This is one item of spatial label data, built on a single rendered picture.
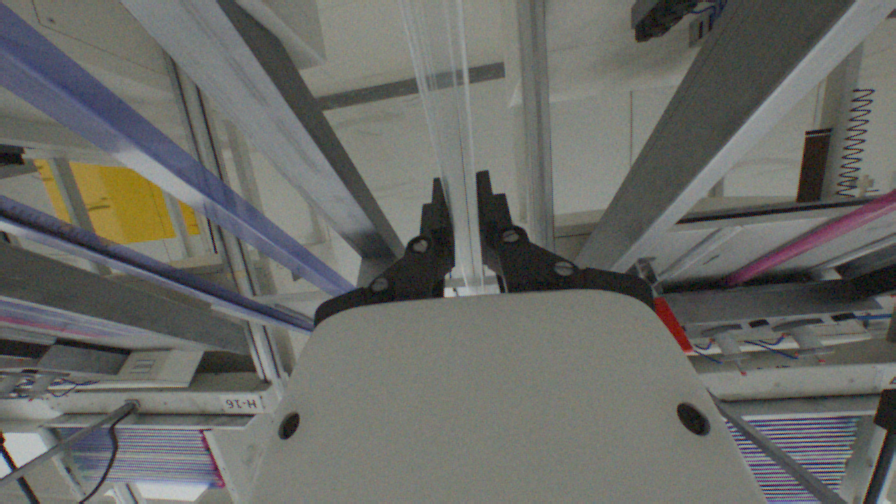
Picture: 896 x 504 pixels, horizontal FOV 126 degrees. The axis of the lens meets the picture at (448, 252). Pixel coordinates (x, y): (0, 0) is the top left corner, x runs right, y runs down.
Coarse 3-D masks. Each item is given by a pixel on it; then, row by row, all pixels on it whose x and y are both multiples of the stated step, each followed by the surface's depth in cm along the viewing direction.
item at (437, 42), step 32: (416, 0) 5; (448, 0) 5; (416, 32) 5; (448, 32) 6; (416, 64) 6; (448, 64) 6; (448, 96) 7; (448, 128) 8; (448, 160) 9; (448, 192) 10; (480, 256) 15; (480, 288) 19
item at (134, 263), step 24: (0, 216) 11; (24, 216) 11; (48, 216) 12; (48, 240) 12; (72, 240) 13; (96, 240) 13; (120, 264) 14; (144, 264) 15; (192, 288) 18; (216, 288) 20; (240, 312) 23; (264, 312) 24
